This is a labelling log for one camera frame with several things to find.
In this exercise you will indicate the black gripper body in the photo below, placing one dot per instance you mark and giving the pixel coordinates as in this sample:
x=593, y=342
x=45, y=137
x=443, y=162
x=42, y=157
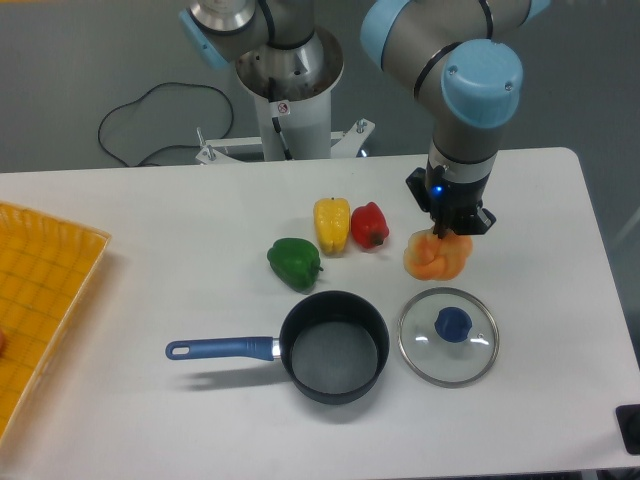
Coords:
x=461, y=202

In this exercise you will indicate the round orange knotted bread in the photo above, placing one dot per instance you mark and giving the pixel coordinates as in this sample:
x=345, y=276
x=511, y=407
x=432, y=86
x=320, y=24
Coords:
x=428, y=257

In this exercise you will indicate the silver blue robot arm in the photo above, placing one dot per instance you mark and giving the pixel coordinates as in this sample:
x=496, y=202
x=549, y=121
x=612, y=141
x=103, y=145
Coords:
x=445, y=53

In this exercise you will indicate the red bell pepper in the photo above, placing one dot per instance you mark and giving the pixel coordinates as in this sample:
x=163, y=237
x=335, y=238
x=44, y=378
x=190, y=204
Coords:
x=369, y=228

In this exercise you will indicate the yellow bell pepper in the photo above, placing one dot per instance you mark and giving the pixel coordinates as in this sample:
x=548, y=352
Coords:
x=332, y=217

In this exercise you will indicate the glass lid with blue knob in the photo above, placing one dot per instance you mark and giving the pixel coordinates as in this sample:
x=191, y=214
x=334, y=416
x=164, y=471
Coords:
x=448, y=337

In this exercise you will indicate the green bell pepper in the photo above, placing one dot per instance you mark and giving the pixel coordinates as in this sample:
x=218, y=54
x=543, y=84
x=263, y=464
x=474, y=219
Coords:
x=296, y=262

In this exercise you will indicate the black device at table corner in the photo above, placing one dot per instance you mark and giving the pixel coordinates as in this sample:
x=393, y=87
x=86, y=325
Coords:
x=628, y=418

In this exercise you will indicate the yellow woven basket tray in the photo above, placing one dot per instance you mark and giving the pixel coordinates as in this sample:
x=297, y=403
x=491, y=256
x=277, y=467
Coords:
x=46, y=265

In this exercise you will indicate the dark pot with blue handle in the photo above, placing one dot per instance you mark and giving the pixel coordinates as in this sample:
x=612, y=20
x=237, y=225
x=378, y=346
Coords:
x=333, y=345

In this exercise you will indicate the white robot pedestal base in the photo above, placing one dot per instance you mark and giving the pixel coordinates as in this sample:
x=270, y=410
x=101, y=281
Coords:
x=291, y=90

